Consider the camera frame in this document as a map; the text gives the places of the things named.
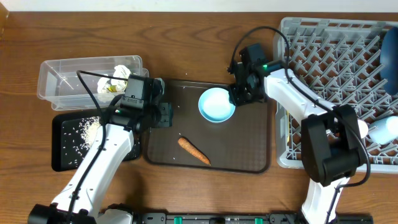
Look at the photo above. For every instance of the white crumpled paper in bin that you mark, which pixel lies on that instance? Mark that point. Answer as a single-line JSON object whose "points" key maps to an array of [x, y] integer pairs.
{"points": [[104, 95]]}

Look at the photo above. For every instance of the yellow green snack wrapper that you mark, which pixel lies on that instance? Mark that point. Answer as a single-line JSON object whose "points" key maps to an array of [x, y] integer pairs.
{"points": [[116, 88]]}

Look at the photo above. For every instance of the white tissue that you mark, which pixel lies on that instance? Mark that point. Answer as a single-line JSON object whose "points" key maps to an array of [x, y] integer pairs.
{"points": [[121, 75]]}

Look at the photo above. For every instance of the pink and white cup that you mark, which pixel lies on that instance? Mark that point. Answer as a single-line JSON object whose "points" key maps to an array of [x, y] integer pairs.
{"points": [[363, 128]]}

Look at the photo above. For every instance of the black bin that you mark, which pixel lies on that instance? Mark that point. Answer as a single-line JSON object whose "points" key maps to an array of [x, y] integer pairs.
{"points": [[57, 132]]}

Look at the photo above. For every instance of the orange carrot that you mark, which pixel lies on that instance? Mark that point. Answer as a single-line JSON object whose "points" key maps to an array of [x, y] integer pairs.
{"points": [[190, 148]]}

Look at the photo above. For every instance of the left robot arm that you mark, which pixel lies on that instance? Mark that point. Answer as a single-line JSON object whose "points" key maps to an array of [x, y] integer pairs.
{"points": [[129, 114]]}

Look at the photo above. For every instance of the brown serving tray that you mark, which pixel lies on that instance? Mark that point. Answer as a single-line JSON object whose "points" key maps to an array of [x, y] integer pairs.
{"points": [[240, 144]]}

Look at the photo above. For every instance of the light blue cup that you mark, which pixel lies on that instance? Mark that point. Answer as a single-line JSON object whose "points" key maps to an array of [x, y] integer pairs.
{"points": [[384, 130]]}

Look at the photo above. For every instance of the yellow plastic spoon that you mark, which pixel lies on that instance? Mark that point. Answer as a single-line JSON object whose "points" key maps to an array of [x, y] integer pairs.
{"points": [[288, 128]]}

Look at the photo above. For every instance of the light blue rice bowl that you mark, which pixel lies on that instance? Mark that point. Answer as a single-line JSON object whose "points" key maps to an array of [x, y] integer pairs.
{"points": [[215, 106]]}

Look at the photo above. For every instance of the clear plastic bin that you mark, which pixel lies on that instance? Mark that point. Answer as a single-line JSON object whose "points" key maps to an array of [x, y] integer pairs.
{"points": [[58, 82]]}

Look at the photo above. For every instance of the dark blue plate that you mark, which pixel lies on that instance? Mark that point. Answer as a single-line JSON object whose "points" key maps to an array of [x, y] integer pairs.
{"points": [[388, 58]]}

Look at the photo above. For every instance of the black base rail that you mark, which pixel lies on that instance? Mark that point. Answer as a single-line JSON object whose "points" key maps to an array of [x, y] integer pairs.
{"points": [[271, 218]]}

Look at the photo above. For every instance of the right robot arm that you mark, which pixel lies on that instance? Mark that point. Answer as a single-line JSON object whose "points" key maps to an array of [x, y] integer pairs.
{"points": [[333, 153]]}

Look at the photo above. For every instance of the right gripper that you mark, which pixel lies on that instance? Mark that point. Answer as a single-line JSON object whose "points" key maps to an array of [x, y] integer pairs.
{"points": [[238, 98]]}

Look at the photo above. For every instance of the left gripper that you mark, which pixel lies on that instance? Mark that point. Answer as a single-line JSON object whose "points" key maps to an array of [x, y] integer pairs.
{"points": [[165, 117]]}

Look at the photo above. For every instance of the white rice pile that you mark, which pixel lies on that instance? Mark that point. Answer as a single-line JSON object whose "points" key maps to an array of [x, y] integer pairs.
{"points": [[77, 138]]}

